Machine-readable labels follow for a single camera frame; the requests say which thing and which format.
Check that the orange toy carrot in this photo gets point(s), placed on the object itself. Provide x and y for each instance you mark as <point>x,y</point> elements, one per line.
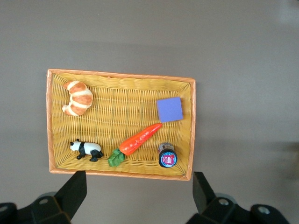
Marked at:
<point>137,140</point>

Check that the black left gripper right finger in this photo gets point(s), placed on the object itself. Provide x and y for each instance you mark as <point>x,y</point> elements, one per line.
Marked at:
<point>210,205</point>

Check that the toy croissant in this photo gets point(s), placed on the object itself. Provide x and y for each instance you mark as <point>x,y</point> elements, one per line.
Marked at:
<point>79,98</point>

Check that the small dark-capped bottle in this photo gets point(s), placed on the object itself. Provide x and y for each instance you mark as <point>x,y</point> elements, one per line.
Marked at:
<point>167,158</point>

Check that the purple foam cube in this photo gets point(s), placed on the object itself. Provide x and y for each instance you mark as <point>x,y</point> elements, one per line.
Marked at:
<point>169,109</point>

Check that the black white panda figure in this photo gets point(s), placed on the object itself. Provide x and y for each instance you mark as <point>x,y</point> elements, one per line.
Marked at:
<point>87,148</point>

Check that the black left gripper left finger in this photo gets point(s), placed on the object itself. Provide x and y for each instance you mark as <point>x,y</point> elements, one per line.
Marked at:
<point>65,200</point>

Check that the yellow flat wicker basket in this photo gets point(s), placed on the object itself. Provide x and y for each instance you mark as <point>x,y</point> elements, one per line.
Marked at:
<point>121,112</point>

